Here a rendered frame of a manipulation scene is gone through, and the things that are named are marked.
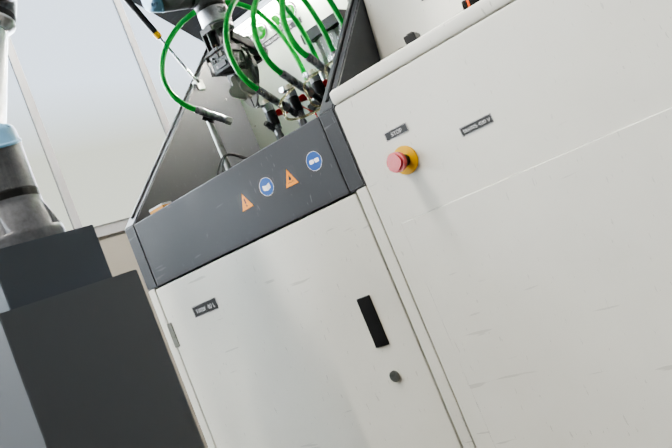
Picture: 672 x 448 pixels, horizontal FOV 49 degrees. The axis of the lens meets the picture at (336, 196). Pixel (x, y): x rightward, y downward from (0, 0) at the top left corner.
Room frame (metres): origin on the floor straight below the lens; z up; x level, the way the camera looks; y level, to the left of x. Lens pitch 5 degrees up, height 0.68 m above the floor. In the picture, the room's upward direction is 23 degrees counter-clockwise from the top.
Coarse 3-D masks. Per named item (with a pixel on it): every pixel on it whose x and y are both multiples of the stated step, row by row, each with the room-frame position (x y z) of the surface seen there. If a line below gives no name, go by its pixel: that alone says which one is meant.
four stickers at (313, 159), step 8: (312, 152) 1.42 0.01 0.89; (312, 160) 1.42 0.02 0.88; (320, 160) 1.41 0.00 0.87; (288, 168) 1.46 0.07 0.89; (312, 168) 1.43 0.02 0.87; (320, 168) 1.42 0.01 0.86; (288, 176) 1.47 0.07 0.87; (296, 176) 1.45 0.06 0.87; (264, 184) 1.50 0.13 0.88; (272, 184) 1.49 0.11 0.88; (288, 184) 1.47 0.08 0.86; (296, 184) 1.46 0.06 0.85; (248, 192) 1.53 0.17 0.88; (264, 192) 1.51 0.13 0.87; (272, 192) 1.50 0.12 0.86; (240, 200) 1.55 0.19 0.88; (248, 200) 1.54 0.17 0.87; (240, 208) 1.56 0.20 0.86; (248, 208) 1.54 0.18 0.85
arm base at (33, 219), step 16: (0, 192) 1.21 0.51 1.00; (16, 192) 1.22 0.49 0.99; (32, 192) 1.24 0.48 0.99; (0, 208) 1.20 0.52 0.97; (16, 208) 1.21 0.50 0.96; (32, 208) 1.22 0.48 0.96; (48, 208) 1.27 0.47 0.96; (0, 224) 1.20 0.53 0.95; (16, 224) 1.20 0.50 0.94; (32, 224) 1.21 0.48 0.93; (48, 224) 1.23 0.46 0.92; (0, 240) 1.18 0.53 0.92; (16, 240) 1.19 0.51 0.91
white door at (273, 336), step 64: (256, 256) 1.56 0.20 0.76; (320, 256) 1.47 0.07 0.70; (192, 320) 1.72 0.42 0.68; (256, 320) 1.60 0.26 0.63; (320, 320) 1.50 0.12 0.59; (384, 320) 1.42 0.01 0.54; (192, 384) 1.77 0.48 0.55; (256, 384) 1.65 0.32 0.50; (320, 384) 1.54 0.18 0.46; (384, 384) 1.45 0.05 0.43
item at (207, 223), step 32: (320, 128) 1.40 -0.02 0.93; (256, 160) 1.50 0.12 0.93; (288, 160) 1.46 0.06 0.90; (192, 192) 1.63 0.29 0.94; (224, 192) 1.57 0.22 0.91; (256, 192) 1.52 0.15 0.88; (288, 192) 1.48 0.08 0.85; (320, 192) 1.43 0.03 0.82; (352, 192) 1.41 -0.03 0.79; (160, 224) 1.71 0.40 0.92; (192, 224) 1.65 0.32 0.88; (224, 224) 1.59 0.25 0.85; (256, 224) 1.54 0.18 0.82; (160, 256) 1.73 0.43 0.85; (192, 256) 1.67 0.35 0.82
